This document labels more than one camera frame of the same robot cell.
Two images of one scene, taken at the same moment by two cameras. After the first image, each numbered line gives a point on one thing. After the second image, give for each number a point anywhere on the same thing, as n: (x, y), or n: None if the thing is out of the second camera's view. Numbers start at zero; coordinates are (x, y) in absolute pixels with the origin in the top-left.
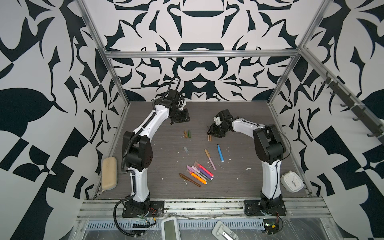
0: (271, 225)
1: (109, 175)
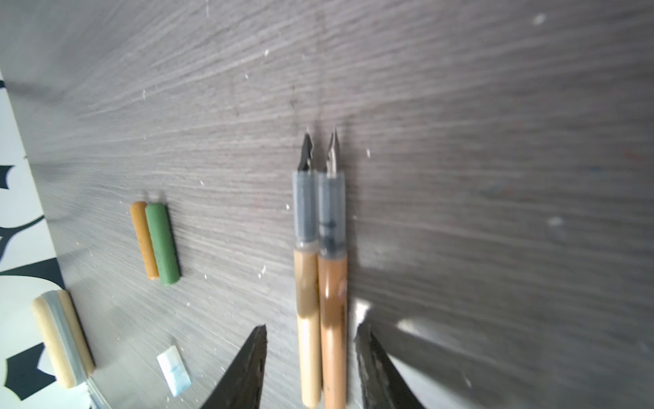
0: None
1: (68, 349)
